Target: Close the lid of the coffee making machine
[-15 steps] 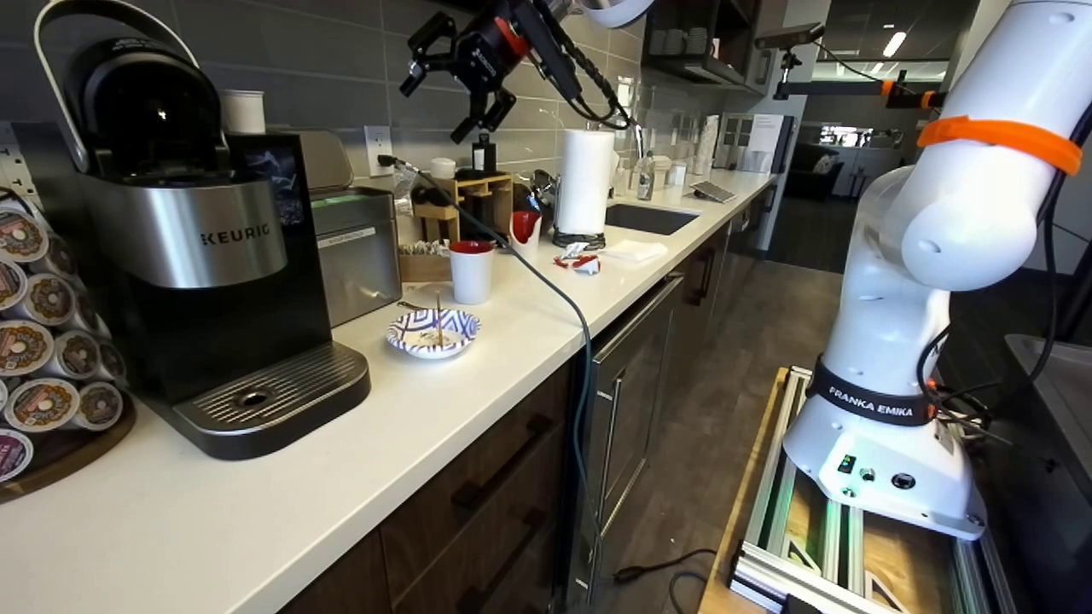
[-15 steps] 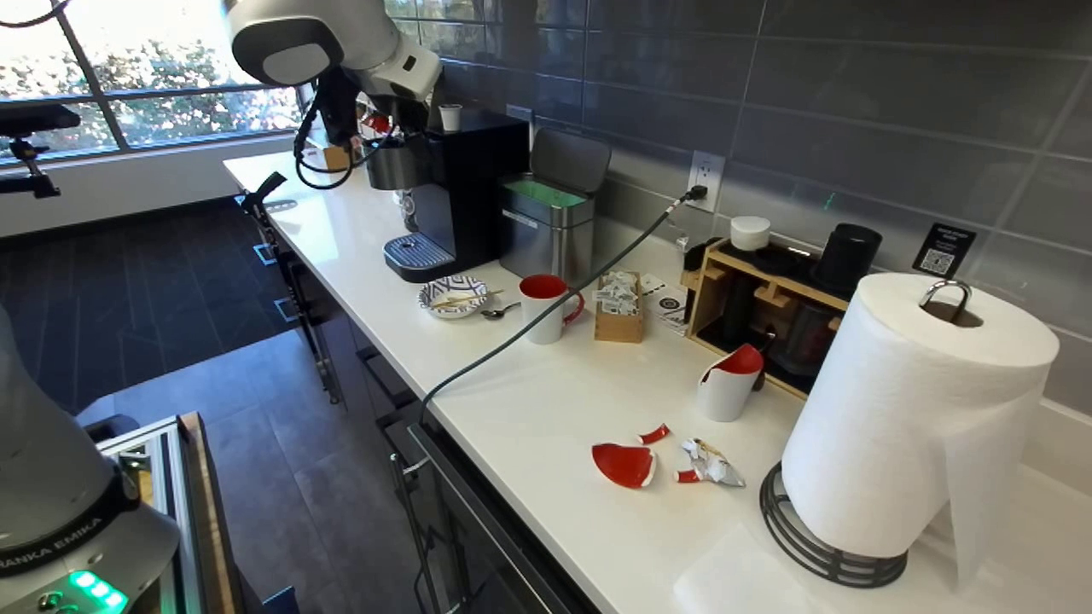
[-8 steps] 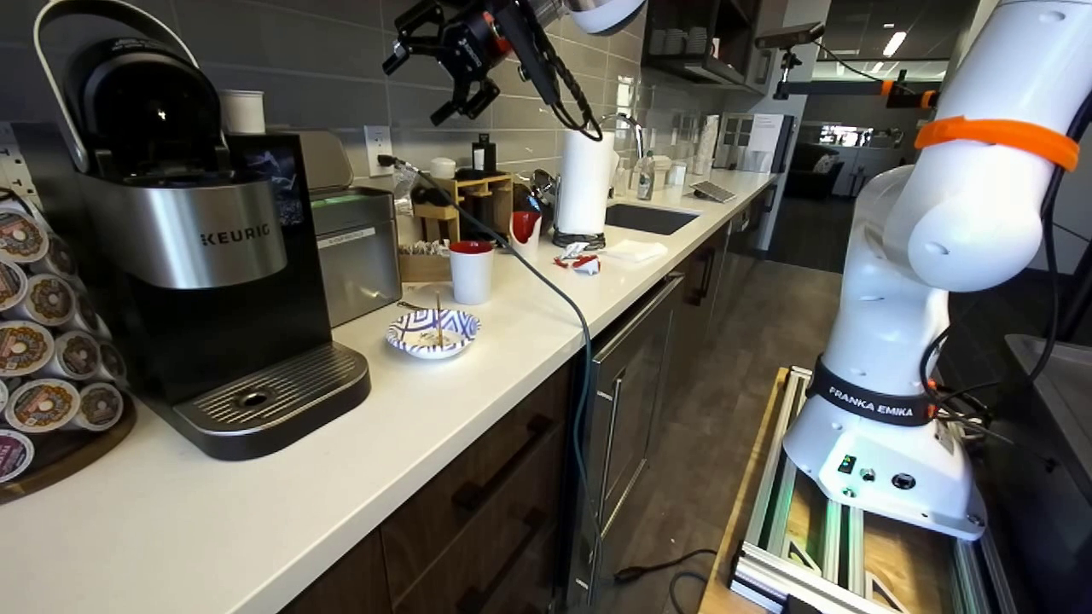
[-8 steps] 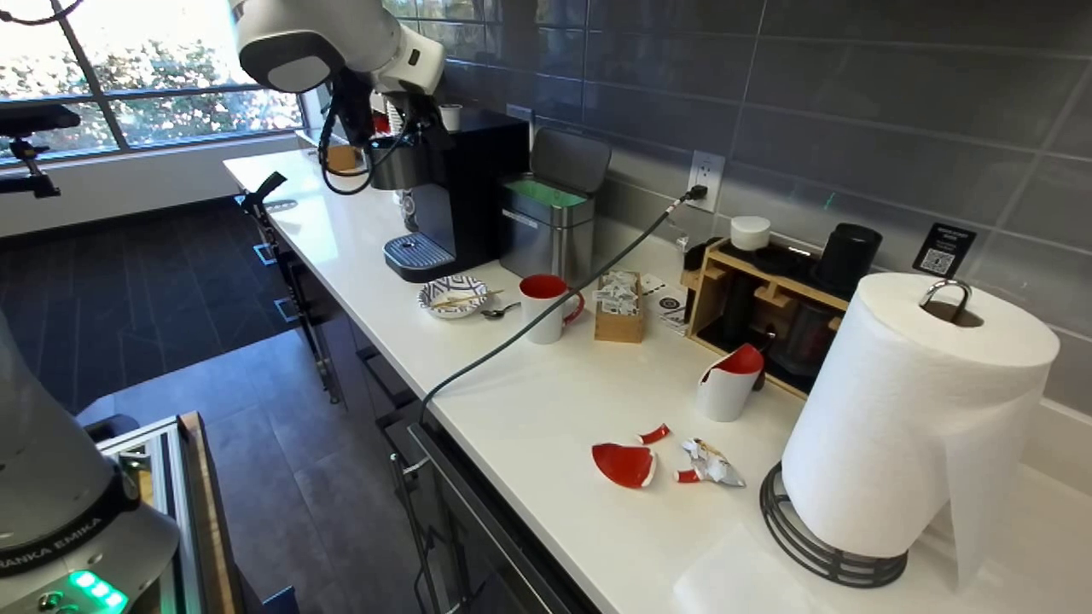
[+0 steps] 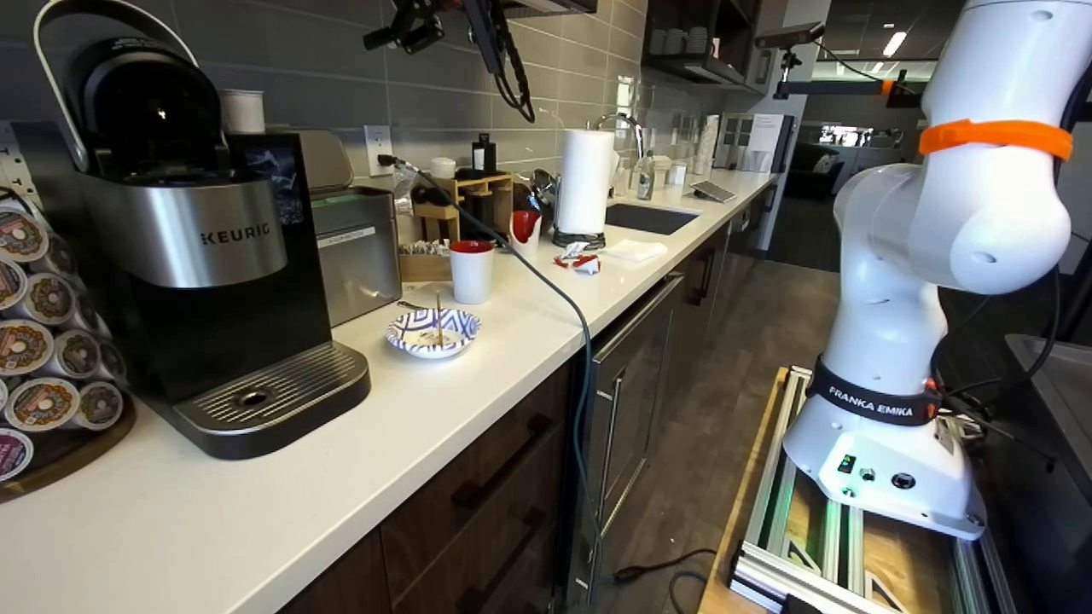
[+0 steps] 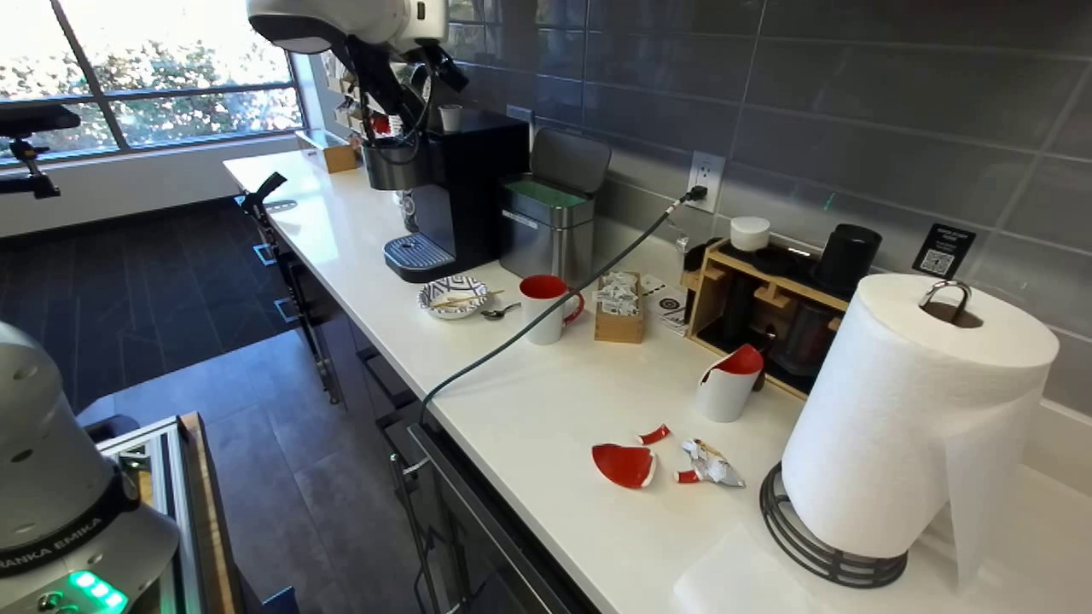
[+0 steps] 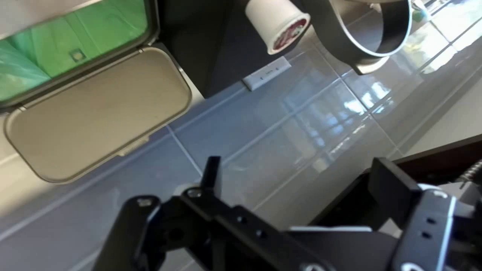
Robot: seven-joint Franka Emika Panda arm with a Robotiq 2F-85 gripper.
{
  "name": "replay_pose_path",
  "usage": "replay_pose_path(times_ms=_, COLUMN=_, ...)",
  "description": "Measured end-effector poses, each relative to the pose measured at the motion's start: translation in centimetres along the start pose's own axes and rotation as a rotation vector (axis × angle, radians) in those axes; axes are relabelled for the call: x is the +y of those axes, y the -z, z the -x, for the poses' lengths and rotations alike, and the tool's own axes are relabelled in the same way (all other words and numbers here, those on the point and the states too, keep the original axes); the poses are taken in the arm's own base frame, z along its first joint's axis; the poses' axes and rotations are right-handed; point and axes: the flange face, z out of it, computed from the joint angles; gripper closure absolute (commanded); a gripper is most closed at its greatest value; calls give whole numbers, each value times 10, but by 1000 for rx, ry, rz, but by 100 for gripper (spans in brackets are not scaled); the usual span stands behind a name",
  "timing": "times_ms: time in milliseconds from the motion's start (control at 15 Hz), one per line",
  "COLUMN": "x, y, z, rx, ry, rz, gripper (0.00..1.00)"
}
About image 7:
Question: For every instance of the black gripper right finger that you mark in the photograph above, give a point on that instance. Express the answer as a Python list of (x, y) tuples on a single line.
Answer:
[(426, 225)]

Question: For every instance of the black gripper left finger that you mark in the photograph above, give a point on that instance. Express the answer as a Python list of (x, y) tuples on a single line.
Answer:
[(170, 234)]

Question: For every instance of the black coffee making machine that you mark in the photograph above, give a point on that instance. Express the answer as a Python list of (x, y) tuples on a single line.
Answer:
[(211, 45)]

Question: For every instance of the metal bowl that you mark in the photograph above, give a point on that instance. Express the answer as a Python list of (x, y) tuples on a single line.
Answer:
[(351, 34)]

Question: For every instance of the white coffee pod red foil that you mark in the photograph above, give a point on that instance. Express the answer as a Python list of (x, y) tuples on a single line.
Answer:
[(272, 22)]

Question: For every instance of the grey water tank flap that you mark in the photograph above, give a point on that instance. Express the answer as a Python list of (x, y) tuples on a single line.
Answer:
[(99, 114)]

